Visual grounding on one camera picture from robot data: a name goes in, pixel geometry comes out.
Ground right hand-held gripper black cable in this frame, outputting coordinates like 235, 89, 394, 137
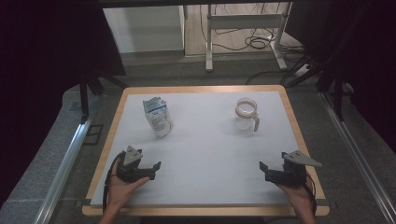
303, 172, 318, 217

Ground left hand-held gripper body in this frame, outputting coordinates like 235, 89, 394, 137
116, 145, 148, 184

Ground dark curtain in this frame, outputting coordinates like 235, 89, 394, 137
0, 0, 127, 206
284, 0, 396, 153

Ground white table mat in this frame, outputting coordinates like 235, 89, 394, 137
90, 91, 318, 207

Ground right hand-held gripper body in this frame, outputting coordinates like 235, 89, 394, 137
281, 149, 323, 188

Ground person's left hand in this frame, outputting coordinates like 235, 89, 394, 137
106, 163, 151, 210

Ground white metal desk frame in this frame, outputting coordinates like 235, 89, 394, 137
205, 2, 290, 73

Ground hand-held gripper black cable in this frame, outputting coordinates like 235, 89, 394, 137
102, 151, 126, 213
303, 172, 318, 217

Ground white cabinet panel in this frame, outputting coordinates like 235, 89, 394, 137
102, 5, 187, 54

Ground wooden table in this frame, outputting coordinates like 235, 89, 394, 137
81, 84, 331, 217

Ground black metal stand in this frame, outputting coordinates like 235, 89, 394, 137
279, 54, 357, 122
78, 70, 129, 123

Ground left hand-held gripper black cable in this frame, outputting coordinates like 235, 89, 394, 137
102, 151, 126, 213

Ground aluminium floor rail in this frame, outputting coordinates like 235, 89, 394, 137
319, 91, 396, 224
32, 95, 101, 224

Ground person's right hand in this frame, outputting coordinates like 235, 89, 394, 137
275, 182, 315, 215

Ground black floor cables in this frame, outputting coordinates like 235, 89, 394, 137
199, 2, 309, 86

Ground clear glass jug with handle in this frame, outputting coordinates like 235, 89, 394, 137
233, 97, 261, 133

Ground white bag with blue label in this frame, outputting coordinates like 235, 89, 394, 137
142, 96, 174, 139

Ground white power strip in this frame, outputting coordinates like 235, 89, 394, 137
293, 63, 311, 77

